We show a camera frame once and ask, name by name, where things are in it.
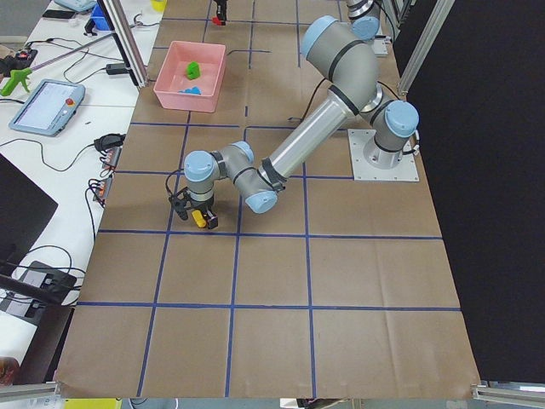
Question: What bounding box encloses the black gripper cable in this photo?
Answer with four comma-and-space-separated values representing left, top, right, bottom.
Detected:
164, 170, 186, 201

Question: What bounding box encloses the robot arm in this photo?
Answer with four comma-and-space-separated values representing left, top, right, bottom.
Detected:
212, 0, 383, 41
168, 15, 420, 229

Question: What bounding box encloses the green handled grabber tool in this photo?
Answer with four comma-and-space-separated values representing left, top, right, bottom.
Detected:
0, 32, 116, 97

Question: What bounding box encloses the green toy block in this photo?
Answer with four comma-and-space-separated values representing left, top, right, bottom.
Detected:
185, 61, 201, 80

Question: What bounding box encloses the aluminium frame post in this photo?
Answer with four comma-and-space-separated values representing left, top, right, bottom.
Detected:
97, 0, 148, 89

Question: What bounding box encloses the yellow toy block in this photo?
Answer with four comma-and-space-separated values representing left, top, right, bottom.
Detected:
191, 210, 207, 228

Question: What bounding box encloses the teach pendant tablet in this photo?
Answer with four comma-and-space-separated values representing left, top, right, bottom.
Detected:
9, 79, 86, 136

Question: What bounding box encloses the black power adapter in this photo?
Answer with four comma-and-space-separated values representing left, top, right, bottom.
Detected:
105, 63, 129, 76

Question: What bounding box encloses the grey usb hub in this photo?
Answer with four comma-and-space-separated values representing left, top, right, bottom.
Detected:
100, 147, 122, 170

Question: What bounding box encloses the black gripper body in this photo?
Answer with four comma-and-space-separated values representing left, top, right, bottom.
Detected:
169, 187, 214, 214
215, 0, 227, 17

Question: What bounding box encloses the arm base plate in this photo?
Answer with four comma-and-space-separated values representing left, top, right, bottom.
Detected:
370, 38, 388, 57
347, 129, 420, 182

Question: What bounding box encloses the pink plastic box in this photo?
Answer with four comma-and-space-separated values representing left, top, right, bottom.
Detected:
153, 41, 227, 112

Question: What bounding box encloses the blue storage bin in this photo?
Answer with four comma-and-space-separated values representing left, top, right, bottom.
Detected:
90, 3, 111, 32

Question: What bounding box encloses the blue toy block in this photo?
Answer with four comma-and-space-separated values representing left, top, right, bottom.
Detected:
179, 86, 202, 95

